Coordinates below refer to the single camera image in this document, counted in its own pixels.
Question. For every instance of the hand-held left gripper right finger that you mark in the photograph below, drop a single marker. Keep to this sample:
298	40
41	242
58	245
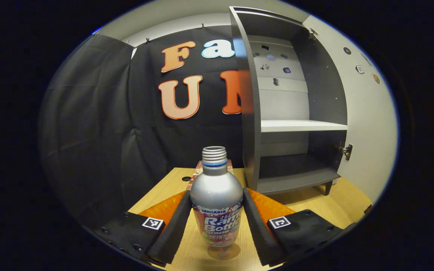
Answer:
256	229

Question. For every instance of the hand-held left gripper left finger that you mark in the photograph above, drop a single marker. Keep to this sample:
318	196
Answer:
177	226

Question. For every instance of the silver bottle with colourful label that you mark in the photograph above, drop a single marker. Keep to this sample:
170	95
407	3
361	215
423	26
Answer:
217	192

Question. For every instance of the grey cabinet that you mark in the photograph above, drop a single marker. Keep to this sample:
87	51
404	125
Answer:
249	113

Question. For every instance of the beige cabinet door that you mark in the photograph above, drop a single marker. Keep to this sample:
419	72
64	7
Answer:
367	131

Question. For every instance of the white cabinet shelf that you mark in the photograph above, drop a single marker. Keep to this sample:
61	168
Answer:
300	126

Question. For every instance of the metal cabinet hinge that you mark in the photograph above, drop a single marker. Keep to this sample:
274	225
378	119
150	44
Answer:
312	33
346	150

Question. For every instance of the brown cover book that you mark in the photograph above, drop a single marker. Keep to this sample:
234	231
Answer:
197	171

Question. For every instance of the black backdrop cloth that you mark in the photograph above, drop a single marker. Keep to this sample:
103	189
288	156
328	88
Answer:
100	131

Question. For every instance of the row of black cloth clips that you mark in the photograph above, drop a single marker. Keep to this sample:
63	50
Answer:
202	26

